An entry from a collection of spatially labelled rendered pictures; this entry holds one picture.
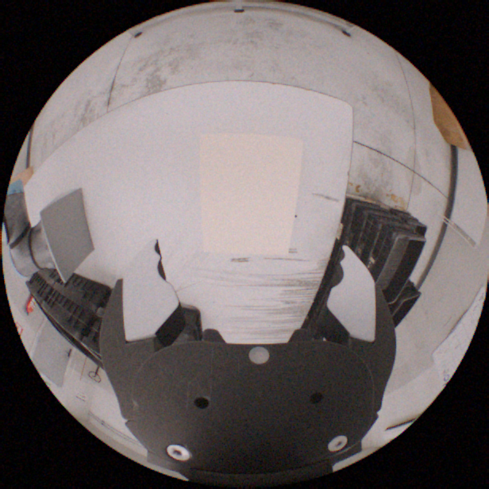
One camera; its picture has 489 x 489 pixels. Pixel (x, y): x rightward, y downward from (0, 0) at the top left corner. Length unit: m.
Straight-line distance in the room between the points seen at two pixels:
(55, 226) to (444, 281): 3.04
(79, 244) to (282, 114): 0.51
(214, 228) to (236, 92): 0.22
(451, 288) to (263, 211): 2.60
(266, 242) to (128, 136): 0.31
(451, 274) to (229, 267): 2.60
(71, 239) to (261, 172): 0.44
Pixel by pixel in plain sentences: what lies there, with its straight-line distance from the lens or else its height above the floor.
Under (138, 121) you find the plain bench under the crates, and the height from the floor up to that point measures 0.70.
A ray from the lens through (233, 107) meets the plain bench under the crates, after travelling 0.29.
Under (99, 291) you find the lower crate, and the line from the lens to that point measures 0.60.
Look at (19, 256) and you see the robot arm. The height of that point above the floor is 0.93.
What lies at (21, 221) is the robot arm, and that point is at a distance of 0.53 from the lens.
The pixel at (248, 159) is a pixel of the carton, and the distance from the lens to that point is 0.21.
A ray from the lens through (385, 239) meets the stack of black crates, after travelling 0.74.
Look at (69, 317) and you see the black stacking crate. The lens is 0.61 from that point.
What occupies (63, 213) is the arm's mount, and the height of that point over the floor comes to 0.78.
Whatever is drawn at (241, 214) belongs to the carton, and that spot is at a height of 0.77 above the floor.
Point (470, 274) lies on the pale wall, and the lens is 2.57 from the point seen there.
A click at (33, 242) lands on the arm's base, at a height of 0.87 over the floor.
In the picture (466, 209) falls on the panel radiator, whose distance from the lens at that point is 2.49.
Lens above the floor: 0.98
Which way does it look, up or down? 60 degrees down
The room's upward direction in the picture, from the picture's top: 180 degrees counter-clockwise
